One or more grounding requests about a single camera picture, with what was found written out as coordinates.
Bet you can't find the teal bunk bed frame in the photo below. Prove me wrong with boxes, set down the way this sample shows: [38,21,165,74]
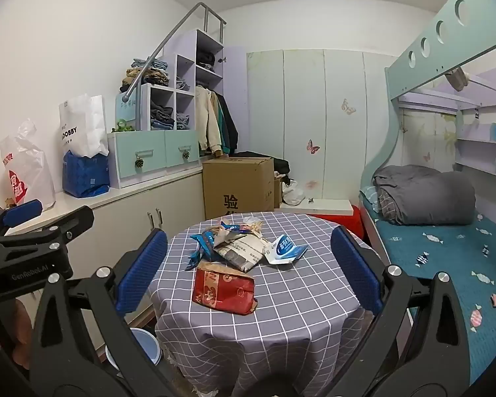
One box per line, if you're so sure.
[357,0,496,385]

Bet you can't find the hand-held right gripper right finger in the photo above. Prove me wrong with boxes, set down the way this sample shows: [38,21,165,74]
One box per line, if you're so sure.
[326,227,472,397]

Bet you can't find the white plastic bag red print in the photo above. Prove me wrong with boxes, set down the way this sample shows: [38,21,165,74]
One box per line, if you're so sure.
[0,118,57,212]

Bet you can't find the beige hanging object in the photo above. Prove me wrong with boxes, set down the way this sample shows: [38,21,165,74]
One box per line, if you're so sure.
[443,66,471,92]

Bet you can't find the light blue trash bin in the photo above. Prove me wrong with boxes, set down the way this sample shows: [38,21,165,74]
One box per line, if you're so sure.
[105,327,163,377]

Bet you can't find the small white plastic bag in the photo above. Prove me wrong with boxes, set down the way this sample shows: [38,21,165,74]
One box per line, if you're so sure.
[282,179,306,206]

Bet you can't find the brown cardboard box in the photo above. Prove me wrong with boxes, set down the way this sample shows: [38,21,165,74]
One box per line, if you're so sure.
[202,156,275,221]

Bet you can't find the clear plastic wrapper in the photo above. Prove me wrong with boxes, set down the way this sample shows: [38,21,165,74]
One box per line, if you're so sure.
[219,215,264,236]

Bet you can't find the dark hanging jacket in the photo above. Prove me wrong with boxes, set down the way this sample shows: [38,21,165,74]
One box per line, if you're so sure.
[217,93,240,154]

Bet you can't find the red paper snack bag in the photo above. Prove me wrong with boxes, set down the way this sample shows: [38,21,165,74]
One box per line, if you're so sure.
[193,265,258,316]

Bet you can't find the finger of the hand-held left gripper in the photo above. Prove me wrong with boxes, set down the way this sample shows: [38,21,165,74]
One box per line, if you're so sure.
[0,199,43,236]
[0,205,95,253]

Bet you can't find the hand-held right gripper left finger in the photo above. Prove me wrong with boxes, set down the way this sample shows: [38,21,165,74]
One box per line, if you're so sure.
[29,228,178,397]

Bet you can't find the blue snack wrapper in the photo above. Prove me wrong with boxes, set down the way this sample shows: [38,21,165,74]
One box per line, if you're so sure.
[186,232,222,271]

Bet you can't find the grey metal handrail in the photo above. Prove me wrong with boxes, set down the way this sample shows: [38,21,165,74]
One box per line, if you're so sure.
[122,2,227,131]

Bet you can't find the blue bag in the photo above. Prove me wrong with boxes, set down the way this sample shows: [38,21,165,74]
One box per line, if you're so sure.
[62,150,111,199]

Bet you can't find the teal drawer unit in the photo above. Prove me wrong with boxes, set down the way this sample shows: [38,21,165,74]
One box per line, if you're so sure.
[106,126,202,190]

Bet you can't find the stack of folded clothes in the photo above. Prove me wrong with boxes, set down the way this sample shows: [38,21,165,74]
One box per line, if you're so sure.
[120,57,170,92]

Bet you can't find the teal candy print bedsheet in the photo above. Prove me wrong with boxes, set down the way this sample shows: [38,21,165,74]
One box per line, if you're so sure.
[359,186,496,385]

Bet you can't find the purple cubby shelf unit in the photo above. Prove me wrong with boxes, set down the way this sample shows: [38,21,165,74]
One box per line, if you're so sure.
[136,29,249,158]

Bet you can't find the dark folded clothes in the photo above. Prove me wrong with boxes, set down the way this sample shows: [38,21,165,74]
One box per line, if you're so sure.
[196,50,218,71]

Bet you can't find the beige hanging jacket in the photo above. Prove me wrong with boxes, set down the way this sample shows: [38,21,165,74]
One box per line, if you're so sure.
[195,85,225,158]

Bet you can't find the grey quilt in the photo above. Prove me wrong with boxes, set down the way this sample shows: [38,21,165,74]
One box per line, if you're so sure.
[373,164,477,226]

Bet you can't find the white board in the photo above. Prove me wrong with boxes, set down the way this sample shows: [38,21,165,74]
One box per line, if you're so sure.
[279,198,353,216]

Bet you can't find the folded jeans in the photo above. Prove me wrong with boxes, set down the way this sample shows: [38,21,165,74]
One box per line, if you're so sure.
[150,108,196,131]

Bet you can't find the person's left hand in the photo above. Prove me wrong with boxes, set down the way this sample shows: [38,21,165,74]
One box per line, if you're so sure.
[12,300,36,371]

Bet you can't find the black clothes pile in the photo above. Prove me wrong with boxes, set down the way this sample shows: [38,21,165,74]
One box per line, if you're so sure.
[230,151,291,187]

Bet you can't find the white paper shopping bag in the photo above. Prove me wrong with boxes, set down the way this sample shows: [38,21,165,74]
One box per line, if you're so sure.
[59,93,110,158]

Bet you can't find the white wardrobe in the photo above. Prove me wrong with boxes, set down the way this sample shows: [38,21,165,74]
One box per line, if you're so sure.
[246,49,401,216]

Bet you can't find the grey checked tablecloth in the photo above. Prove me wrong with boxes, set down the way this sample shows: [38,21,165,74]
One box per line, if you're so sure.
[146,211,393,397]

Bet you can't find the blue white torn carton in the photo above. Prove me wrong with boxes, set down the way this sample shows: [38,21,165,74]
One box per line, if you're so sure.
[264,234,309,266]

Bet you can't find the red cloth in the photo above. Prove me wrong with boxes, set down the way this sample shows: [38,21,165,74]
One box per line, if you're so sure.
[306,206,363,241]

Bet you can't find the white low cabinet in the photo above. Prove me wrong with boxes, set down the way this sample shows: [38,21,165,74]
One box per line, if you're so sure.
[8,161,205,340]

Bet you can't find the newspaper print paper bag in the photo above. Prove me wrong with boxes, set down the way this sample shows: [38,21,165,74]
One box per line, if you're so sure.
[213,232,269,274]

